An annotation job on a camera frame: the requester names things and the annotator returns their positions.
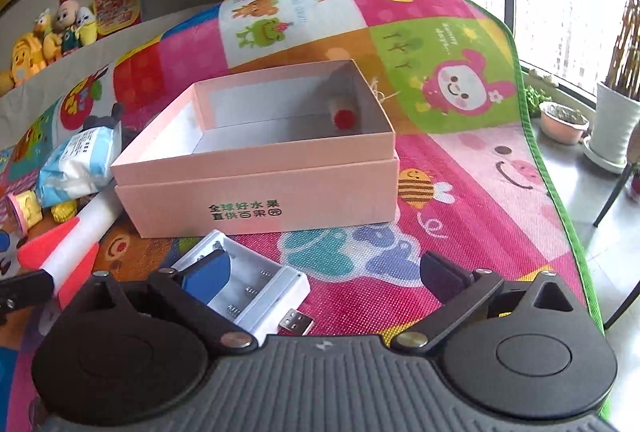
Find white battery charger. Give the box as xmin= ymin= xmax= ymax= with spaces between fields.
xmin=170 ymin=229 xmax=316 ymax=339

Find yellow duck backpack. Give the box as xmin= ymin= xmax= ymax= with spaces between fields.
xmin=11 ymin=36 xmax=49 ymax=78

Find pink plant pot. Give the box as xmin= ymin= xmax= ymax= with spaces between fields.
xmin=539 ymin=104 xmax=590 ymax=145

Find yellow ribbed toy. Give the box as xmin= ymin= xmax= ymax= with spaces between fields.
xmin=52 ymin=202 xmax=81 ymax=223

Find small red-tipped cylinder toy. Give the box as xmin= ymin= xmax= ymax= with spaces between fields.
xmin=327 ymin=94 xmax=359 ymax=131

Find blue white tissue pack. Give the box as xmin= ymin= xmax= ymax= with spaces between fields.
xmin=37 ymin=122 xmax=122 ymax=209

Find dark chair leg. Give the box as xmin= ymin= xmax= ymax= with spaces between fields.
xmin=592 ymin=162 xmax=640 ymax=227

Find white red foam rocket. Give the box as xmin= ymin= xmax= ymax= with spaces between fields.
xmin=17 ymin=189 xmax=123 ymax=309

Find colourful cartoon play mat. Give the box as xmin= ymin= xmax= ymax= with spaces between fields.
xmin=0 ymin=0 xmax=615 ymax=419

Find pink yellow cake toy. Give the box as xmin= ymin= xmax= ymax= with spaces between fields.
xmin=6 ymin=189 xmax=44 ymax=231

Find dried plant stems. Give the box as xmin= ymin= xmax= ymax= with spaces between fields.
xmin=604 ymin=0 xmax=640 ymax=102

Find small yellow bird plush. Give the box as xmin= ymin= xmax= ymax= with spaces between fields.
xmin=32 ymin=9 xmax=63 ymax=62

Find white banana plush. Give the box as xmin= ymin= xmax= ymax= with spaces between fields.
xmin=75 ymin=6 xmax=99 ymax=45

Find red toy package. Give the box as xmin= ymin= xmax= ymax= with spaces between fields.
xmin=94 ymin=0 xmax=144 ymax=37

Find dark grey plush toy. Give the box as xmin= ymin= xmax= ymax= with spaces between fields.
xmin=82 ymin=102 xmax=126 ymax=133

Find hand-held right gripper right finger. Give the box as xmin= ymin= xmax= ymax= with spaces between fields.
xmin=390 ymin=251 xmax=577 ymax=356

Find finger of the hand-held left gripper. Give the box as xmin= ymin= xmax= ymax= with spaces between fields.
xmin=0 ymin=271 xmax=55 ymax=325

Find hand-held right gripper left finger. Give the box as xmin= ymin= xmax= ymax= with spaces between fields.
xmin=91 ymin=249 xmax=262 ymax=349

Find white plant pot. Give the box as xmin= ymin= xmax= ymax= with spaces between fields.
xmin=582 ymin=82 xmax=640 ymax=173

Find small green plant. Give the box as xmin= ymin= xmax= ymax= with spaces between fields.
xmin=522 ymin=84 xmax=553 ymax=119

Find pink cardboard box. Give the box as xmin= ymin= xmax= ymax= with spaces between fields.
xmin=110 ymin=58 xmax=401 ymax=239

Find boy doll plush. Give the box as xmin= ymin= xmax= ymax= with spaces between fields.
xmin=52 ymin=0 xmax=84 ymax=55

